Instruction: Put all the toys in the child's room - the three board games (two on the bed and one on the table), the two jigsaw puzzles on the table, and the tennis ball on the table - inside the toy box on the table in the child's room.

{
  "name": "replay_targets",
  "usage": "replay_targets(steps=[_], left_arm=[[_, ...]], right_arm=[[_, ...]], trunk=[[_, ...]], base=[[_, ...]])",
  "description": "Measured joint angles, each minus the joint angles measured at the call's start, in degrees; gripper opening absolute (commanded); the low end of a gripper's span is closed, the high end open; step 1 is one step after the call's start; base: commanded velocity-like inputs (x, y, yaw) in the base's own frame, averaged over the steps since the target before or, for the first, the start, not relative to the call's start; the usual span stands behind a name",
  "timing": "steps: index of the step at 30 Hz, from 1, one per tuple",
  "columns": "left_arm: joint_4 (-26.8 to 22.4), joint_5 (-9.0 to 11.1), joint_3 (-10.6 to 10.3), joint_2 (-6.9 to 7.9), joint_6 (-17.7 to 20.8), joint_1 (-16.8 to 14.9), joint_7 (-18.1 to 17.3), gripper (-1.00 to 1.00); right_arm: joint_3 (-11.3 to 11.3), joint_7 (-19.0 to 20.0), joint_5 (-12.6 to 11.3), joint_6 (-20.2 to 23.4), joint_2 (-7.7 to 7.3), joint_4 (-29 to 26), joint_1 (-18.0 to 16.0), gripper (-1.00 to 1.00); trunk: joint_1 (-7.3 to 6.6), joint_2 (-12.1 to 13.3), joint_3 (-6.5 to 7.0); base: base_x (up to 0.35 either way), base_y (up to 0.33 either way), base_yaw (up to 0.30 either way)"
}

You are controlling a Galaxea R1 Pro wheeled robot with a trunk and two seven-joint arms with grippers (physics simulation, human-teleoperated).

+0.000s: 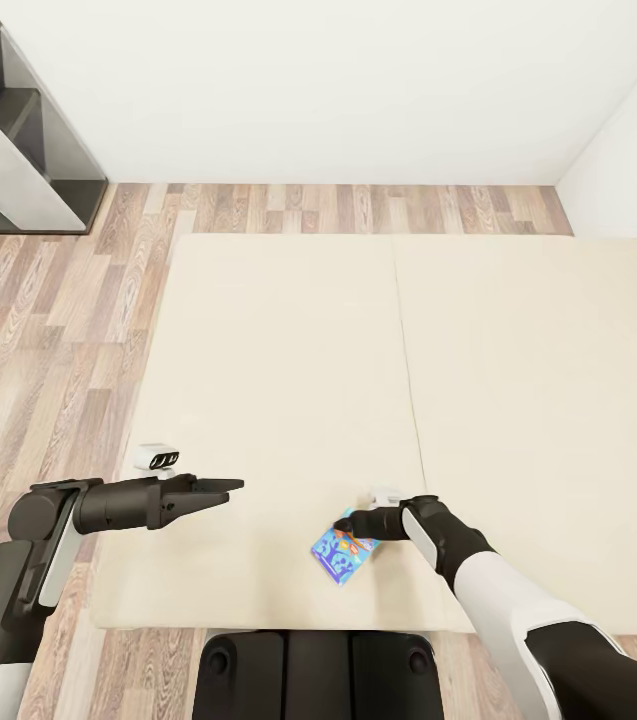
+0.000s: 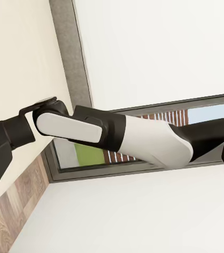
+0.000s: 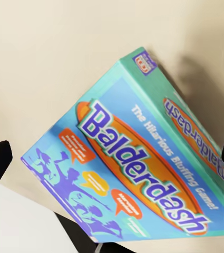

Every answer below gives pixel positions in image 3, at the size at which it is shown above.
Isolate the board game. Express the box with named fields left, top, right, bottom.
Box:
left=21, top=46, right=224, bottom=242

